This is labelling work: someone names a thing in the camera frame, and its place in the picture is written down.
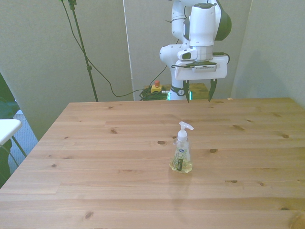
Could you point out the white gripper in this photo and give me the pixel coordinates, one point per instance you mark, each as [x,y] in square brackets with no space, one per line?
[202,75]

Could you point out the clear sanitizer pump bottle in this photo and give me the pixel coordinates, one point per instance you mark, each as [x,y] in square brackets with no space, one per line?
[180,162]

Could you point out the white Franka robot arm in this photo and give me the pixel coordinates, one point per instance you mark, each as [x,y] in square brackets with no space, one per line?
[202,23]

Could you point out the yellow emergency stop button box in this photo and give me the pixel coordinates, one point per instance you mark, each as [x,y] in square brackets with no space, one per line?
[156,88]

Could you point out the black tripod stand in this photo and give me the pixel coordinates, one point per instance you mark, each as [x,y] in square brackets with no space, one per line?
[82,47]

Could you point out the dark green plant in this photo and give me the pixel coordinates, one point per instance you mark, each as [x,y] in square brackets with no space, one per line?
[6,102]

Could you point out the white side table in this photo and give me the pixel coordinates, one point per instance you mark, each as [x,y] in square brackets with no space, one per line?
[8,128]

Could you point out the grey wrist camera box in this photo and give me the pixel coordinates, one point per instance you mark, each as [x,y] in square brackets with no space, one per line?
[205,68]

